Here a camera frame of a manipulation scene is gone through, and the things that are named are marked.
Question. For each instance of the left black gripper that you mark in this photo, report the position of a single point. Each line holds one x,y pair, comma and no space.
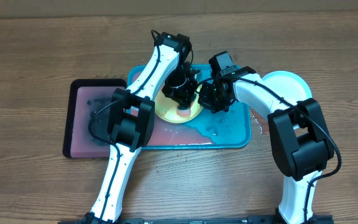
186,98

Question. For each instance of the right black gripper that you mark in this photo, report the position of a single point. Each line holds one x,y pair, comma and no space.
209,101

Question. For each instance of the green and orange sponge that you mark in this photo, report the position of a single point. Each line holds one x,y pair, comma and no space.
183,112

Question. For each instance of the yellow-green plate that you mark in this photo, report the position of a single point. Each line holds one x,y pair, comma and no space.
166,109

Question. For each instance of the light blue plate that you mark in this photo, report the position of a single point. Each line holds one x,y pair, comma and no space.
288,83

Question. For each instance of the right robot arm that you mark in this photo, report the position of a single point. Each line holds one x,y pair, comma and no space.
300,140

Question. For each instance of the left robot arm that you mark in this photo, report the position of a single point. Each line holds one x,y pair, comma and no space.
132,115

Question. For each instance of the teal plastic tray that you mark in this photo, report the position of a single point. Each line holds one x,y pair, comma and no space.
229,129

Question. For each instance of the black plastic tray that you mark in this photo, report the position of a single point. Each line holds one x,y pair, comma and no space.
86,98

